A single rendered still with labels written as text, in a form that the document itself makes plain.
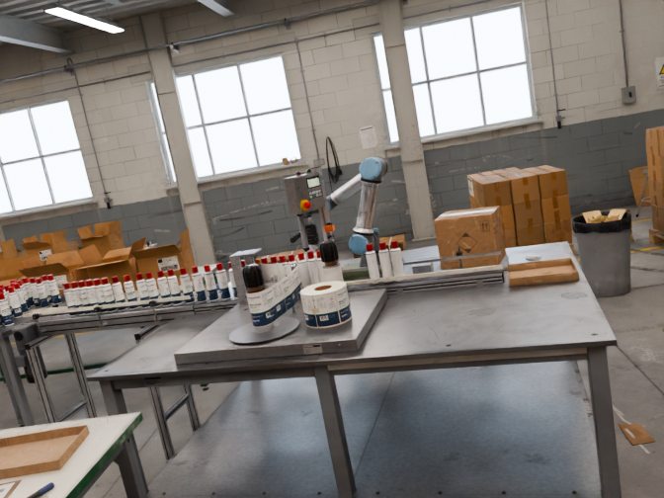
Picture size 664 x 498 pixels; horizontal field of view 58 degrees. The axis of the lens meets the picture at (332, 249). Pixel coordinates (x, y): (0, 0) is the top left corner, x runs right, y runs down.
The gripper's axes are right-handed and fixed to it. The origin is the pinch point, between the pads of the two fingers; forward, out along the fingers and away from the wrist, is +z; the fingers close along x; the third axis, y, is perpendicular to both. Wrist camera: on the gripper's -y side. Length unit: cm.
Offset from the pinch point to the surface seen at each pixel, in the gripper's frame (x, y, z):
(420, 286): -55, 62, 10
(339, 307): -103, 28, 2
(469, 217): -33, 91, -16
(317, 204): -34, 16, -35
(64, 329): -20, -149, 17
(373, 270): -48, 40, 1
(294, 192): -41, 6, -43
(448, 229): -29, 80, -10
